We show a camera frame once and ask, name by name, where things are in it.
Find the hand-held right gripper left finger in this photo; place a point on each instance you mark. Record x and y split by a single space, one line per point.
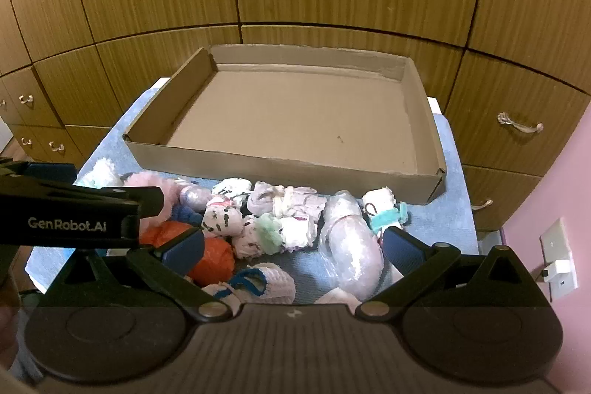
184 250

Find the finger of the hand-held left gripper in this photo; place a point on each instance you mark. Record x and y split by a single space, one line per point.
145 198

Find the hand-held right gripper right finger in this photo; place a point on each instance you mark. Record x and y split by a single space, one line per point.
400 247

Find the pink fluffy sock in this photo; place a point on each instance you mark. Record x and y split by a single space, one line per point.
143 179

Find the orange red sock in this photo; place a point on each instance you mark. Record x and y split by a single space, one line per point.
217 258
159 234

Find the royal blue sock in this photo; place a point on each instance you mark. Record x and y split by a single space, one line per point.
187 215

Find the white pink print sock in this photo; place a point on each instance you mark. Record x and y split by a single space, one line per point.
221 218

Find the white fluffy sock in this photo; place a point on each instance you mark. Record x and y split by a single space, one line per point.
101 172

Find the lavender plastic sock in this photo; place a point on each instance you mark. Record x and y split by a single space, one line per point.
196 196

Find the white sock teal cuff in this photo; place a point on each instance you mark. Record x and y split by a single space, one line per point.
381 200

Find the white floral sock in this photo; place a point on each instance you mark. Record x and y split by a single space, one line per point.
247 244

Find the white black striped sock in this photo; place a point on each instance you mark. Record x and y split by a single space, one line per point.
231 188

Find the white mint green sock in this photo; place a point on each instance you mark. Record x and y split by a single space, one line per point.
268 230

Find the white sock blue trim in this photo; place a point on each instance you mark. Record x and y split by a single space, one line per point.
272 283

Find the lilac sock with lace cuff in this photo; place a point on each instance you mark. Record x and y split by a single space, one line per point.
263 198

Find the plain white sock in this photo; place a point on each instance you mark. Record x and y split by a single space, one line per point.
298 232

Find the shallow cardboard box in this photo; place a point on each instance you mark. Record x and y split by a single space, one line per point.
300 112

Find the blue towel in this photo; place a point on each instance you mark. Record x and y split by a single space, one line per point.
441 214

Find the white plug adapter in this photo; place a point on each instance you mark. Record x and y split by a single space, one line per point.
558 269

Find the white wall socket plate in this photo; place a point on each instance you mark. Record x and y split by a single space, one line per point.
556 237

